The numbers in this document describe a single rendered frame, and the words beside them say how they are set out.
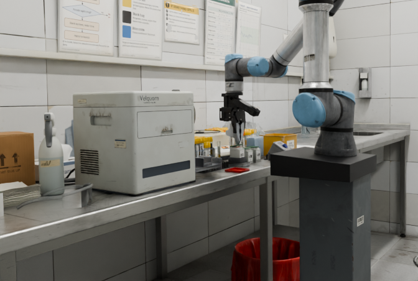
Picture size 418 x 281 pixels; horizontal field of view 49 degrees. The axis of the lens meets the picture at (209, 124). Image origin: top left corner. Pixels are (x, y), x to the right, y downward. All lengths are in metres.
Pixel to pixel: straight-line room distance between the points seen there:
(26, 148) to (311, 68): 0.94
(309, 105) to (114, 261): 1.17
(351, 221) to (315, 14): 0.71
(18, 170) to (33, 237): 0.43
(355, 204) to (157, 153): 0.71
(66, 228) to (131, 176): 0.28
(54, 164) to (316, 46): 0.91
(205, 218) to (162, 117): 1.39
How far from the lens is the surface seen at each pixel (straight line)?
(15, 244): 1.08
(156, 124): 1.39
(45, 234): 1.12
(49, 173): 1.42
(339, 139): 1.70
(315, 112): 1.56
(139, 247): 2.33
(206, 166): 1.62
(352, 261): 1.72
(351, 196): 1.66
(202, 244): 2.73
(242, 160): 1.88
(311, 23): 1.62
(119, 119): 1.36
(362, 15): 4.25
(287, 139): 2.18
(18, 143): 1.49
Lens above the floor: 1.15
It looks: 3 degrees down
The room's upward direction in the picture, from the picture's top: 1 degrees counter-clockwise
